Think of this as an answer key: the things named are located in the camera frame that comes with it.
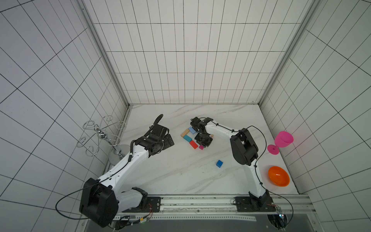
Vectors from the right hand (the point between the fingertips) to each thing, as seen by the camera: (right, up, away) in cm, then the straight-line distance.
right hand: (200, 141), depth 98 cm
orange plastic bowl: (+43, -17, -18) cm, 50 cm away
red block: (-5, -2, -4) cm, 6 cm away
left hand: (-23, 0, -16) cm, 28 cm away
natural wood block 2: (+6, +6, -13) cm, 16 cm away
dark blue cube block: (+10, -11, -13) cm, 20 cm away
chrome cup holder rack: (-65, +3, +5) cm, 65 cm away
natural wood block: (-11, +5, +2) cm, 12 cm away
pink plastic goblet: (+46, +4, -17) cm, 49 cm away
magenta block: (0, -3, -6) cm, 7 cm away
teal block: (-9, +2, +1) cm, 9 cm away
